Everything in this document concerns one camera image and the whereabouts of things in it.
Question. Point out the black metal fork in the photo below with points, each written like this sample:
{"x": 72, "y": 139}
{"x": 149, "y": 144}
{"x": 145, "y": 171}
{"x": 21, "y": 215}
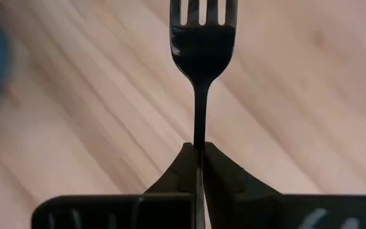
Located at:
{"x": 202, "y": 51}

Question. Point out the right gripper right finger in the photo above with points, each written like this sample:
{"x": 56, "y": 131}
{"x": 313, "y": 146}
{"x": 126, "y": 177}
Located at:
{"x": 230, "y": 191}

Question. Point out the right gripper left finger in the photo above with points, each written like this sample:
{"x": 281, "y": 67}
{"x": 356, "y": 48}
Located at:
{"x": 180, "y": 178}

